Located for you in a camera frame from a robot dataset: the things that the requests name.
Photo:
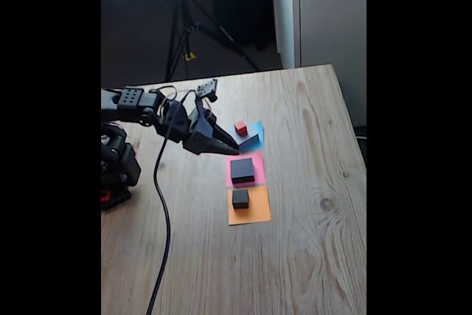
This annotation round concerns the black tripod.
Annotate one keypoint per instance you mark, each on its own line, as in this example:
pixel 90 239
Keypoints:
pixel 183 27

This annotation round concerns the small dark grey cube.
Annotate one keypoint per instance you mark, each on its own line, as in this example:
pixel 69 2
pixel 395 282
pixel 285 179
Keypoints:
pixel 240 198

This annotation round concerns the white grey cabinet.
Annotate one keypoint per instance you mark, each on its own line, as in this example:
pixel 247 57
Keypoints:
pixel 332 16

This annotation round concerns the medium black square block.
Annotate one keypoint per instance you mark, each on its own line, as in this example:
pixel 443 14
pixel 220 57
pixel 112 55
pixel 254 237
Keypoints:
pixel 242 169

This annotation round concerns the small red cube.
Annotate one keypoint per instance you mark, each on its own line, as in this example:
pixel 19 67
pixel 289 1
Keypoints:
pixel 240 128

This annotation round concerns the pink paper sheet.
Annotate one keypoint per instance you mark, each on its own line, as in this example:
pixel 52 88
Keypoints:
pixel 260 167

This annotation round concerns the red black table clamp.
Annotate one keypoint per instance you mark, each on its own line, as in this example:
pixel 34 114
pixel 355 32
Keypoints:
pixel 105 196

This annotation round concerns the orange paper sheet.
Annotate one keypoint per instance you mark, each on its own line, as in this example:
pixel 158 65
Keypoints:
pixel 262 208

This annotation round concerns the large grey square block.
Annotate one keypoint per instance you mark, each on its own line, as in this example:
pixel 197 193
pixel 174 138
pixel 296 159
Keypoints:
pixel 252 139

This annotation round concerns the yellow tag on tripod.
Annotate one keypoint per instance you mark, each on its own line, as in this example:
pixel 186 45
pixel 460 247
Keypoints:
pixel 190 57

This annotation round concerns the blue paper sheet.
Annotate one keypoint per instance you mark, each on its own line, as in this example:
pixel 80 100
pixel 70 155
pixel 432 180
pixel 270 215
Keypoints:
pixel 260 128

